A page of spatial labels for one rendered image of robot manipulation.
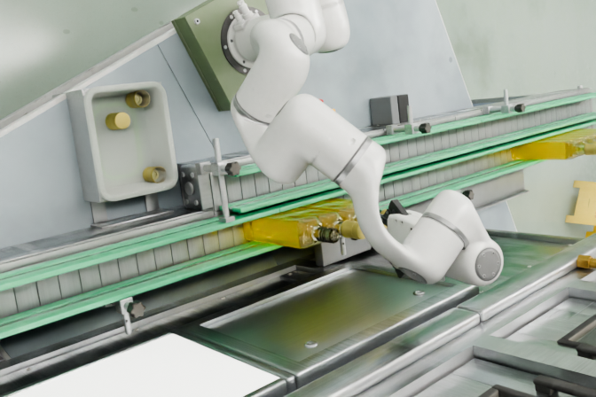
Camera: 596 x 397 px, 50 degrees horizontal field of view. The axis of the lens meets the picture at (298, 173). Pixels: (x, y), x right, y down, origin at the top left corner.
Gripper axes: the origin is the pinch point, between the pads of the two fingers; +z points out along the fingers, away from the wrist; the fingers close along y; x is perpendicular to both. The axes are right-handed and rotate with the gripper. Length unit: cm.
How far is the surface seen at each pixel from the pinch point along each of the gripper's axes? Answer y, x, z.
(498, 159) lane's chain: -1, -83, 57
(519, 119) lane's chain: 10, -96, 60
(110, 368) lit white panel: -12, 51, 4
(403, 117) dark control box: 17, -43, 51
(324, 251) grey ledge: -11.1, -5.8, 35.9
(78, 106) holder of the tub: 30, 46, 30
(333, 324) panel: -12.6, 14.5, -4.3
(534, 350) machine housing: -14.8, -6.1, -30.2
